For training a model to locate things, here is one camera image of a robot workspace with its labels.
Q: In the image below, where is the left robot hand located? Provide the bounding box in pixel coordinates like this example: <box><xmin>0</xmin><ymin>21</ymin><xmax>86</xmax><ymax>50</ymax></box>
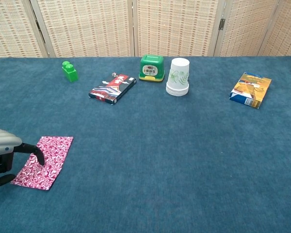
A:
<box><xmin>0</xmin><ymin>127</ymin><xmax>46</xmax><ymax>189</ymax></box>

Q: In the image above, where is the pink patterned coaster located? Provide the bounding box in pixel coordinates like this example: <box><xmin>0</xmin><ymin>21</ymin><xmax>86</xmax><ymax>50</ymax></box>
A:
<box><xmin>36</xmin><ymin>136</ymin><xmax>74</xmax><ymax>161</ymax></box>
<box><xmin>11</xmin><ymin>155</ymin><xmax>66</xmax><ymax>191</ymax></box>

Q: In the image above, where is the green toy building brick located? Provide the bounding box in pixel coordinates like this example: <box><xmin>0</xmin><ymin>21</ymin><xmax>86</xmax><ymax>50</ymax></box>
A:
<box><xmin>62</xmin><ymin>60</ymin><xmax>79</xmax><ymax>83</ymax></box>

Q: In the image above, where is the woven bamboo screen panel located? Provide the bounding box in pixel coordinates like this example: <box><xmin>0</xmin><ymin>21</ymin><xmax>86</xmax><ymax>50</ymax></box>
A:
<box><xmin>0</xmin><ymin>0</ymin><xmax>49</xmax><ymax>59</ymax></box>
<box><xmin>132</xmin><ymin>0</ymin><xmax>225</xmax><ymax>57</ymax></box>
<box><xmin>257</xmin><ymin>0</ymin><xmax>291</xmax><ymax>57</ymax></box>
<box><xmin>213</xmin><ymin>0</ymin><xmax>281</xmax><ymax>57</ymax></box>
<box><xmin>29</xmin><ymin>0</ymin><xmax>136</xmax><ymax>58</ymax></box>

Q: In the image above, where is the black and red cardboard box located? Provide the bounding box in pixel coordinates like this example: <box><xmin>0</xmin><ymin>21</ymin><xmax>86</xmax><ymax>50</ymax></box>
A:
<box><xmin>88</xmin><ymin>73</ymin><xmax>137</xmax><ymax>105</ymax></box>

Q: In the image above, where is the blue table cloth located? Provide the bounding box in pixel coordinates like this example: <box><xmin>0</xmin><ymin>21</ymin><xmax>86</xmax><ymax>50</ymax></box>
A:
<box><xmin>0</xmin><ymin>56</ymin><xmax>291</xmax><ymax>233</ymax></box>

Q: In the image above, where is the green plastic container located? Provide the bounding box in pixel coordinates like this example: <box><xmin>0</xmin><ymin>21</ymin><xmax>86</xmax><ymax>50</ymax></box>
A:
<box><xmin>138</xmin><ymin>54</ymin><xmax>166</xmax><ymax>82</ymax></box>

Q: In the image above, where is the white paper cup stack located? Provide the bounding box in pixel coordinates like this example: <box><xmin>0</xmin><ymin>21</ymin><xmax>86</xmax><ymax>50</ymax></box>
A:
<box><xmin>165</xmin><ymin>57</ymin><xmax>191</xmax><ymax>97</ymax></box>

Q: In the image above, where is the yellow and blue snack box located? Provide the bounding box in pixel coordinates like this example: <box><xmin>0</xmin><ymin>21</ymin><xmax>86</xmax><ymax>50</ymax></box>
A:
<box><xmin>229</xmin><ymin>71</ymin><xmax>273</xmax><ymax>109</ymax></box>

